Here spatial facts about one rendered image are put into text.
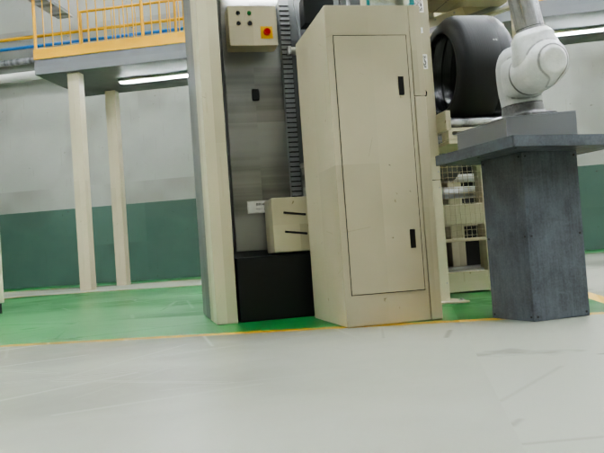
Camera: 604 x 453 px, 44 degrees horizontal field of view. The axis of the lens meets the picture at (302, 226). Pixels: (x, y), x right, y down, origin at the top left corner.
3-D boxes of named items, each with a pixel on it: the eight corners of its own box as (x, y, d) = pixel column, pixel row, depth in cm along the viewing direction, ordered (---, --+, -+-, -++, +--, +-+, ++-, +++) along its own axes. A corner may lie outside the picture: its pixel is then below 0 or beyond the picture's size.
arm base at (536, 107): (566, 113, 284) (564, 99, 284) (526, 115, 272) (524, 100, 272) (528, 123, 299) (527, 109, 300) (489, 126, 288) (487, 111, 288)
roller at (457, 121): (448, 126, 371) (447, 116, 371) (444, 127, 375) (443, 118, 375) (512, 123, 378) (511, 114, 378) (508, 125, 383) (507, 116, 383)
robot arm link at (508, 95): (533, 106, 294) (525, 50, 294) (554, 97, 276) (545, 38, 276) (493, 111, 292) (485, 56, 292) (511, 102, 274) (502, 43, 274)
